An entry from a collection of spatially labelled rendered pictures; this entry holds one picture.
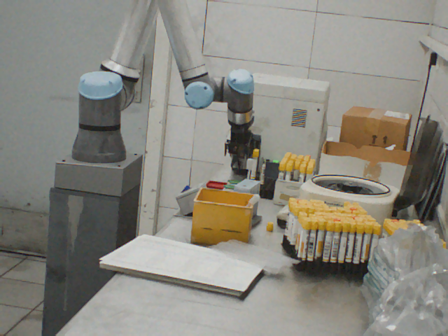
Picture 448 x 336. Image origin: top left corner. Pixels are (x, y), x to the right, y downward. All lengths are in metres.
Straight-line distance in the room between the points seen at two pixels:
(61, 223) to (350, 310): 0.99
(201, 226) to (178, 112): 2.23
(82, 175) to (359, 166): 0.77
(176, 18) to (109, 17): 1.87
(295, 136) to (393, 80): 1.36
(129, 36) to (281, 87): 0.55
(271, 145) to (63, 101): 1.73
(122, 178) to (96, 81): 0.27
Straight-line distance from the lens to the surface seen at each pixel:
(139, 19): 2.36
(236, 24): 3.98
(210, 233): 1.87
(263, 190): 2.36
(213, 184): 2.46
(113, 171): 2.22
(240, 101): 2.35
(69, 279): 2.35
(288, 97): 2.64
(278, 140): 2.66
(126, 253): 1.73
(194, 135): 4.07
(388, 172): 2.36
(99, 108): 2.25
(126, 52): 2.37
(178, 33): 2.21
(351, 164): 2.36
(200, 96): 2.20
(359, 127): 3.01
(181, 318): 1.47
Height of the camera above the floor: 1.44
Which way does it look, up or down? 12 degrees down
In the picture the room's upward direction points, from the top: 6 degrees clockwise
